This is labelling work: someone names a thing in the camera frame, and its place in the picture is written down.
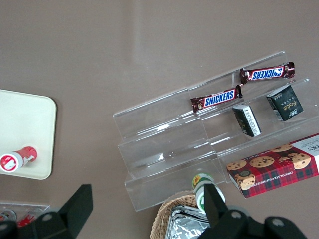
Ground red tartan cookie box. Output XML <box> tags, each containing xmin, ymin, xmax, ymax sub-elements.
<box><xmin>226</xmin><ymin>133</ymin><xmax>319</xmax><ymax>199</ymax></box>

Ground green white drink cup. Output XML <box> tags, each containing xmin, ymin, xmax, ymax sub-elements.
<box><xmin>191</xmin><ymin>173</ymin><xmax>226</xmax><ymax>215</ymax></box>

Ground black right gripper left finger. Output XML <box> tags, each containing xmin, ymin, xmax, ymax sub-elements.
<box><xmin>17</xmin><ymin>184</ymin><xmax>93</xmax><ymax>239</ymax></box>

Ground Snickers chocolate bar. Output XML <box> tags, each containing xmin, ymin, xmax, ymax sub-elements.
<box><xmin>239</xmin><ymin>61</ymin><xmax>296</xmax><ymax>86</ymax></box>
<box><xmin>190</xmin><ymin>84</ymin><xmax>243</xmax><ymax>113</ymax></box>

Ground clear acrylic bottle rack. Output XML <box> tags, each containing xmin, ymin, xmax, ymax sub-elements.
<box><xmin>0</xmin><ymin>201</ymin><xmax>50</xmax><ymax>226</ymax></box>

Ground cream plastic tray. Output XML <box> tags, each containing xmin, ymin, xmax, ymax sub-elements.
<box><xmin>0</xmin><ymin>89</ymin><xmax>57</xmax><ymax>180</ymax></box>

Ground small black snack box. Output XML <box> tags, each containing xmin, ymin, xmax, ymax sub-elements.
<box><xmin>232</xmin><ymin>104</ymin><xmax>262</xmax><ymax>137</ymax></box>
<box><xmin>266</xmin><ymin>84</ymin><xmax>304</xmax><ymax>122</ymax></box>

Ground small red white drink cup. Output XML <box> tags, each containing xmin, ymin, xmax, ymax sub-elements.
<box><xmin>0</xmin><ymin>146</ymin><xmax>38</xmax><ymax>174</ymax></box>

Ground light wicker basket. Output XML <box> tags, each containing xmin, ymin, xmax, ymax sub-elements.
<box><xmin>149</xmin><ymin>190</ymin><xmax>207</xmax><ymax>239</ymax></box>

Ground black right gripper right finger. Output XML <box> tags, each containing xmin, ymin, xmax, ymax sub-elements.
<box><xmin>196</xmin><ymin>184</ymin><xmax>265</xmax><ymax>239</ymax></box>

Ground red cola bottle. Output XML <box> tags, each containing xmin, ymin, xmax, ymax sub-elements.
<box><xmin>17</xmin><ymin>211</ymin><xmax>38</xmax><ymax>228</ymax></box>
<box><xmin>0</xmin><ymin>209</ymin><xmax>17</xmax><ymax>224</ymax></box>

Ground clear acrylic stepped stand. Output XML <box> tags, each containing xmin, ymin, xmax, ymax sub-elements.
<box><xmin>186</xmin><ymin>51</ymin><xmax>319</xmax><ymax>185</ymax></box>
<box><xmin>112</xmin><ymin>87</ymin><xmax>226</xmax><ymax>212</ymax></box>

